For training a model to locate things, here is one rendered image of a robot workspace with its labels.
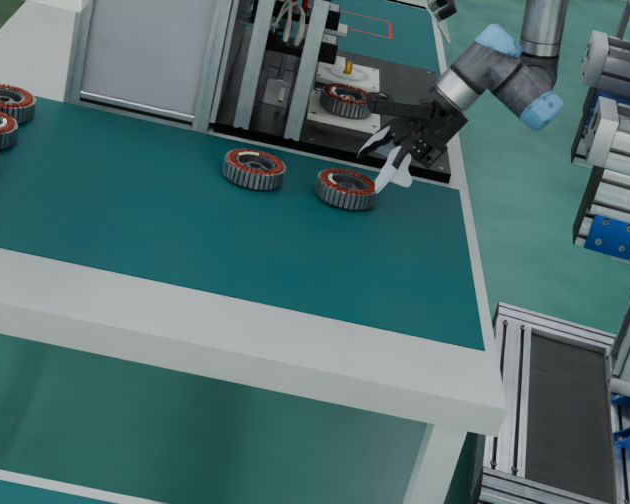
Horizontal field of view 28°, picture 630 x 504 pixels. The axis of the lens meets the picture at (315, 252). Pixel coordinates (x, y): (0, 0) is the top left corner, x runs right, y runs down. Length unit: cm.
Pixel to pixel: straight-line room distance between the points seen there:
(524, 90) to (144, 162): 68
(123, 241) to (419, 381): 52
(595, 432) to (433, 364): 111
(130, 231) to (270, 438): 102
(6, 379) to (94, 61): 86
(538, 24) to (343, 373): 84
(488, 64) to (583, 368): 114
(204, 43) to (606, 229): 83
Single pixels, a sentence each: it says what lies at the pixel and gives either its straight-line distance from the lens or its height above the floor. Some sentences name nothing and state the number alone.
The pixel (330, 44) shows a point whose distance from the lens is 254.
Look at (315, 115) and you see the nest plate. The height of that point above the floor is 78.
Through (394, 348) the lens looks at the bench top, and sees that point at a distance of 185.
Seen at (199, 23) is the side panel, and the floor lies 96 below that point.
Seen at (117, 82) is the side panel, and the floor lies 81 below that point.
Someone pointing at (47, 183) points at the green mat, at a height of 75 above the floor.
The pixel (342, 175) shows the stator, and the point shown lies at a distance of 229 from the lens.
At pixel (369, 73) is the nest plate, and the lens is 288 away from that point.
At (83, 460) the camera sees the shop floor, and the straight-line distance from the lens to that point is 273.
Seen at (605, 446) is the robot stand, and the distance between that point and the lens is 286.
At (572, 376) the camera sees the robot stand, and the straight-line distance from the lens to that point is 308.
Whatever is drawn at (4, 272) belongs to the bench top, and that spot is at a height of 75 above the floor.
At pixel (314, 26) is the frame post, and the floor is 100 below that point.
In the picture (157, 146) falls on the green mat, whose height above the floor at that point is 75.
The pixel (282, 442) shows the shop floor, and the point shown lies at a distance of 290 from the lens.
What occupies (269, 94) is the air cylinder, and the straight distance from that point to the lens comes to 258.
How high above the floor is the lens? 165
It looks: 26 degrees down
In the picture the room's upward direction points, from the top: 14 degrees clockwise
